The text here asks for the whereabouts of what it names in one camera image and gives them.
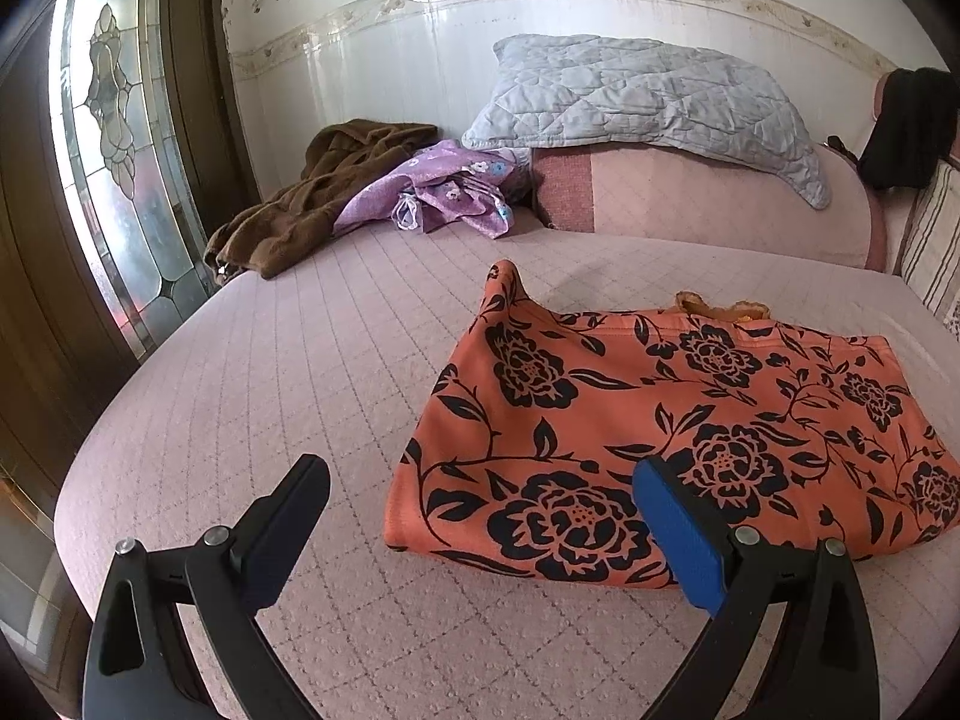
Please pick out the grey quilted pillow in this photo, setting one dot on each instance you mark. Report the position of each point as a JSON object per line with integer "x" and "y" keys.
{"x": 645, "y": 90}

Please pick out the orange black floral shirt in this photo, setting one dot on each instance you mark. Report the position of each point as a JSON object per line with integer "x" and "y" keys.
{"x": 637, "y": 405}

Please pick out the brown cloth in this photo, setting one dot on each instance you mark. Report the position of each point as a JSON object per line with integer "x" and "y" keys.
{"x": 300, "y": 195}

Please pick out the black garment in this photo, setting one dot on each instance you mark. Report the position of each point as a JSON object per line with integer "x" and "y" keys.
{"x": 907, "y": 127}

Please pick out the wooden stained glass door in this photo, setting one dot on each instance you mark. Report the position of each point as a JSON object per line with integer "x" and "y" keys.
{"x": 112, "y": 165}

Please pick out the striped floral cushion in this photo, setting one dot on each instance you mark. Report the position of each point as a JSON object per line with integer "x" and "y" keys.
{"x": 934, "y": 240}

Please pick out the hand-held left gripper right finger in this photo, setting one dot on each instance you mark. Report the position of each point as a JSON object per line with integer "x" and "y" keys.
{"x": 686, "y": 540}

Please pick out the pink bolster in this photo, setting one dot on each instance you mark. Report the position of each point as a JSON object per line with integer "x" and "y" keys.
{"x": 712, "y": 202}

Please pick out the purple floral cloth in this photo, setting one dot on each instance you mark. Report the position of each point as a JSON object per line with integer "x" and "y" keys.
{"x": 442, "y": 187}

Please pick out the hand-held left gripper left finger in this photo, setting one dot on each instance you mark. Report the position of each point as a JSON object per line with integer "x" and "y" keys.
{"x": 285, "y": 536}

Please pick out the pink quilted bed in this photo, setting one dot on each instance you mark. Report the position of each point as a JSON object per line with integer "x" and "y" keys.
{"x": 300, "y": 360}

